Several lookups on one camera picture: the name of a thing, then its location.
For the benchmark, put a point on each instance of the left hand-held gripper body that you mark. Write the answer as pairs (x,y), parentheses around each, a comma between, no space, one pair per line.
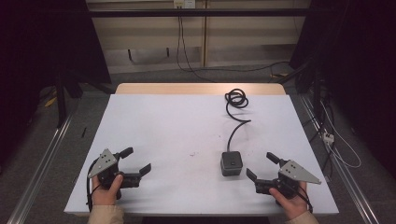
(104,163)

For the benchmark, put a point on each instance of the black metal stand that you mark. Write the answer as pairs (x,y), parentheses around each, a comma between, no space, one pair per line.
(311,81)
(62,99)

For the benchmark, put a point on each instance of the person's right hand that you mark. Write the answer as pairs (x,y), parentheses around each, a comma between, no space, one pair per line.
(294,207)

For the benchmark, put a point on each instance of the black horizontal metal bar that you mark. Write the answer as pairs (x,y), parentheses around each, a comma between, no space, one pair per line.
(199,12)

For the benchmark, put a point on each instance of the white wall socket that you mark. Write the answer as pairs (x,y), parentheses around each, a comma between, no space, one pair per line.
(184,3)

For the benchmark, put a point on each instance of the yellow floor tape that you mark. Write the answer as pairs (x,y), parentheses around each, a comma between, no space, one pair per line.
(50,101)

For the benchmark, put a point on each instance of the vertical wooden wall strip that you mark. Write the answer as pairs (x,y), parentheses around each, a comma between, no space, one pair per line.
(204,34)

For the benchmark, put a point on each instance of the person's left hand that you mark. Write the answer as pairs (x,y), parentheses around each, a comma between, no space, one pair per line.
(104,196)

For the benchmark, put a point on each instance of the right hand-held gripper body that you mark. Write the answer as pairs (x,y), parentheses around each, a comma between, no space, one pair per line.
(294,172)

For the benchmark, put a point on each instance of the aluminium floor rail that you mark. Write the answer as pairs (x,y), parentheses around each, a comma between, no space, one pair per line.
(43,165)
(345,177)

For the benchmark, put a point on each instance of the black curtain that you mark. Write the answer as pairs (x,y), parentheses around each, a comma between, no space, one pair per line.
(43,43)
(358,62)

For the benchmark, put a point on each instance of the small black pen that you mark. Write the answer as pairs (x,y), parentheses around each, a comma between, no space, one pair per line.
(83,132)

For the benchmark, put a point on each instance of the white table cover sheet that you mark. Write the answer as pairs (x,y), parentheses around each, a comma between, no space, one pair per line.
(174,133)

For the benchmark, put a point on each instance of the black square charger box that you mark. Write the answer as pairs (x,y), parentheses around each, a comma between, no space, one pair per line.
(231,163)

